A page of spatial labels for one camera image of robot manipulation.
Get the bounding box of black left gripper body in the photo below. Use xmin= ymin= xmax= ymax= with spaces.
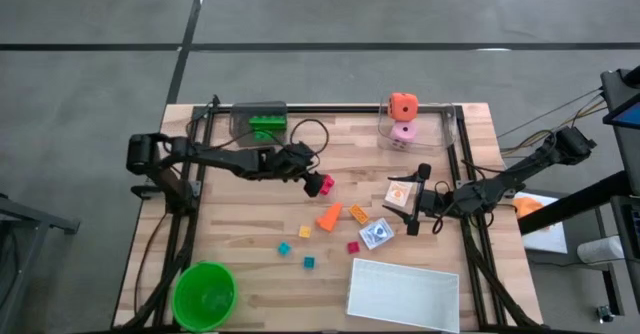
xmin=258 ymin=142 xmax=320 ymax=182

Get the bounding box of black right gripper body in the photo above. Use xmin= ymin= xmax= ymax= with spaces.
xmin=417 ymin=184 xmax=460 ymax=221

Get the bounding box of orange print card box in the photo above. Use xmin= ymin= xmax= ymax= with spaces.
xmin=383 ymin=180 xmax=415 ymax=209

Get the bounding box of orange wedge toy block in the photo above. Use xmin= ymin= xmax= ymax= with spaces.
xmin=315 ymin=202 xmax=345 ymax=234

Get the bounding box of blue playing cards box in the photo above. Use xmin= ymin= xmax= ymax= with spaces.
xmin=358 ymin=217 xmax=395 ymax=251

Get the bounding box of pink foam die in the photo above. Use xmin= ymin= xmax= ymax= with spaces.
xmin=389 ymin=120 xmax=418 ymax=151

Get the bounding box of long green toy brick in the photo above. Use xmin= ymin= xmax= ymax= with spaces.
xmin=248 ymin=115 xmax=288 ymax=131

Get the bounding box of orange toy brick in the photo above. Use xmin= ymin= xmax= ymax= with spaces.
xmin=348 ymin=203 xmax=371 ymax=226

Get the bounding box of orange foam die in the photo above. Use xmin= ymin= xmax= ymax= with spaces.
xmin=388 ymin=92 xmax=420 ymax=123

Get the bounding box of clear plastic bin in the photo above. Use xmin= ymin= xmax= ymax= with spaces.
xmin=377 ymin=102 xmax=457 ymax=151

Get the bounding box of grey translucent bin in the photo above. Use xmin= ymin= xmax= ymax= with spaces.
xmin=228 ymin=100 xmax=290 ymax=148

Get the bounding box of white perforated basket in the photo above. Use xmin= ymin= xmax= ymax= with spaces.
xmin=345 ymin=257 xmax=461 ymax=334

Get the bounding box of orange object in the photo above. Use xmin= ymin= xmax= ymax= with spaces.
xmin=512 ymin=196 xmax=549 ymax=220

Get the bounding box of white paper sheet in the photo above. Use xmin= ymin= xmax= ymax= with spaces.
xmin=513 ymin=191 xmax=569 ymax=254

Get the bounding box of black floor tape strip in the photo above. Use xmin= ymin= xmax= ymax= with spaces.
xmin=164 ymin=0 xmax=211 ymax=105
xmin=0 ymin=42 xmax=640 ymax=52

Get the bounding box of black diagonal beam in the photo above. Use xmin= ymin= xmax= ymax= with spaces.
xmin=517 ymin=171 xmax=640 ymax=236

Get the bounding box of green plastic bucket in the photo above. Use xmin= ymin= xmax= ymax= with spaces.
xmin=171 ymin=260 xmax=239 ymax=333

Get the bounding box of paper towel roll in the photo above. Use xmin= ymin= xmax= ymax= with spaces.
xmin=577 ymin=235 xmax=626 ymax=265

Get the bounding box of blue screen tablet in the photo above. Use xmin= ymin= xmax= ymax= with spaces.
xmin=602 ymin=91 xmax=640 ymax=130

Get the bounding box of dark grey equipment stand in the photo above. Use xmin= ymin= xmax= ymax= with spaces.
xmin=599 ymin=66 xmax=640 ymax=195

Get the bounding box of grey metal table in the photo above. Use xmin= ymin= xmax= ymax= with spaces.
xmin=0 ymin=192 xmax=81 ymax=325

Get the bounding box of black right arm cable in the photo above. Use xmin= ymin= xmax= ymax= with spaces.
xmin=429 ymin=179 xmax=451 ymax=236

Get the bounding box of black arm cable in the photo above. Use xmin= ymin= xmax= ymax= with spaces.
xmin=219 ymin=117 xmax=331 ymax=175
xmin=429 ymin=179 xmax=451 ymax=236

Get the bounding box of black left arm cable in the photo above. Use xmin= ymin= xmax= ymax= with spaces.
xmin=219 ymin=117 xmax=331 ymax=175

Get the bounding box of yellow cable bundle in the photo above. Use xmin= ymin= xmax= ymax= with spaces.
xmin=497 ymin=89 xmax=607 ymax=158

